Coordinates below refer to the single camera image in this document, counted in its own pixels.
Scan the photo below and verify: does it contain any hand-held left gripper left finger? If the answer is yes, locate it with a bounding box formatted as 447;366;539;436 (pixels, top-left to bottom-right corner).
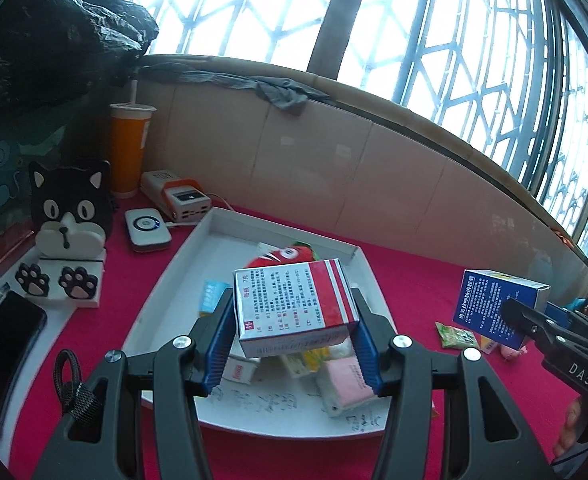
31;292;236;480

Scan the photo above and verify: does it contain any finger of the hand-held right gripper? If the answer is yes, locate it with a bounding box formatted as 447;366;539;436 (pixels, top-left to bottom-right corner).
546;302;588;342
502;298;588;357

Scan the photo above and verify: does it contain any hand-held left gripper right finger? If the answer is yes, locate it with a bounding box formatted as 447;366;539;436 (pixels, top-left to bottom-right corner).
350;287;557;480

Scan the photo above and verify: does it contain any blue medicine box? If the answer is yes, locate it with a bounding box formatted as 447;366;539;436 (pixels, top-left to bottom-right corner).
452;269;551;351

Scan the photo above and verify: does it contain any white cardboard tray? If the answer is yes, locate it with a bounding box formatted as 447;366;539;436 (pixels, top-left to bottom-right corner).
123;206;400;441

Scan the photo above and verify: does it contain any red white medicine box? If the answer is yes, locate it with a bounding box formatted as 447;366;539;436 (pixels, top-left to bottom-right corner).
233;258;361;359

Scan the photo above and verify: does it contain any person's right hand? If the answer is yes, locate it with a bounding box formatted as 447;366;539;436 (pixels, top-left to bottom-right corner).
554;400;588;458

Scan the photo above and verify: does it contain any white red small box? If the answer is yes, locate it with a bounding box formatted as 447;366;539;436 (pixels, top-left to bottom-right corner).
221;332;260;385

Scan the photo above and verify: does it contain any pink tissue packet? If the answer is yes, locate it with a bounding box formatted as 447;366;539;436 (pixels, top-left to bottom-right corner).
316;357;377;418

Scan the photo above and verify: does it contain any light blue box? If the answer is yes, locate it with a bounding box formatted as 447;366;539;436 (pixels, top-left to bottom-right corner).
198;280;232;317

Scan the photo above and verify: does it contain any yellow tissue packet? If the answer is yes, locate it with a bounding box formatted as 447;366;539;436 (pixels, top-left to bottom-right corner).
279;345;350;378

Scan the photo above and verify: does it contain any green snack packet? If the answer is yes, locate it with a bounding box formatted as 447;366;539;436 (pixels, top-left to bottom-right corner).
435;322;477;350

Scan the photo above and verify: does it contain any red table cloth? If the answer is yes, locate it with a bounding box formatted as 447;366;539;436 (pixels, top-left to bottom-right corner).
9;200;588;480

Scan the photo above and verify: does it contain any red plush toy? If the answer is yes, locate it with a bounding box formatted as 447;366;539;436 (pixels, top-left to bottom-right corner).
244;241;320;268

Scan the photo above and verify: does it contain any white pocket router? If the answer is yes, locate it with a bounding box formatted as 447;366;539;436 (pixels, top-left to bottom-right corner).
125;207;172;253

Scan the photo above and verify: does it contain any orange white power bank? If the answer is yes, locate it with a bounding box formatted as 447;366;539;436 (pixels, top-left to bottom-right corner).
140;170;212;224

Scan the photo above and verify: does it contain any cardboard panel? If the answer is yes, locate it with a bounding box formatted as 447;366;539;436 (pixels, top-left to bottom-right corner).
136;55;588;306

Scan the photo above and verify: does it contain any black smartphone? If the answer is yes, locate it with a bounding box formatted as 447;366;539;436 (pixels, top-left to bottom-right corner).
0;290;48;438

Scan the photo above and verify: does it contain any black cat phone holder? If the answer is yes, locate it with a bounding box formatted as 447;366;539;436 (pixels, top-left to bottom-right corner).
15;160;114;308

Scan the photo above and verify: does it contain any orange paper cup with straw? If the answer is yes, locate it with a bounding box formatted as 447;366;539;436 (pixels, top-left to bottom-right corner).
110;80;157;198

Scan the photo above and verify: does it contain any dark red box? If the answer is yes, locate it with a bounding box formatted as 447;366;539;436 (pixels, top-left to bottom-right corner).
0;220;37;278

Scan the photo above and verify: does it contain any grey cloth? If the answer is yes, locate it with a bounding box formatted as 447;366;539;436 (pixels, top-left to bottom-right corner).
141;57;332;117

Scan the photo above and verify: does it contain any metal window grille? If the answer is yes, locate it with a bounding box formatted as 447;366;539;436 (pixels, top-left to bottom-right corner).
49;0;588;271

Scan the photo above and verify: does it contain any black plastic bag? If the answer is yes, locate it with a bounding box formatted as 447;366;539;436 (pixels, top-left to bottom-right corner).
0;0;160;116

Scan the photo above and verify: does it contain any black woven strap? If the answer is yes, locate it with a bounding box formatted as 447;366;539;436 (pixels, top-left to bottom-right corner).
54;349;100;428

